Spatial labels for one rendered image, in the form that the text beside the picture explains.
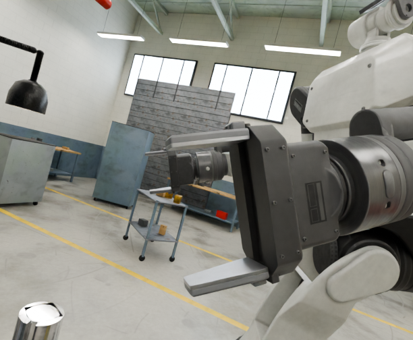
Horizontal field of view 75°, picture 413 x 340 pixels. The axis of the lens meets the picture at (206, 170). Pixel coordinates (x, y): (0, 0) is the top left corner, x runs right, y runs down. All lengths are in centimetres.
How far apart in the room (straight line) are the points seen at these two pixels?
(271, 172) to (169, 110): 884
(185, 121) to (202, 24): 321
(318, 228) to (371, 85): 38
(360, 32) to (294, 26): 827
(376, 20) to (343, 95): 19
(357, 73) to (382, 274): 38
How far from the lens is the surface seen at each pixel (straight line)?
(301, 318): 64
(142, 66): 1018
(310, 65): 843
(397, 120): 32
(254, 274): 22
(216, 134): 20
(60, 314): 21
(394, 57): 59
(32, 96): 66
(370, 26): 74
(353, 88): 60
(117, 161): 654
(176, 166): 74
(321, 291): 60
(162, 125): 900
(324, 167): 23
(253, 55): 878
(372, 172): 24
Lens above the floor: 144
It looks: 1 degrees down
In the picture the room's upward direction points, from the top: 15 degrees clockwise
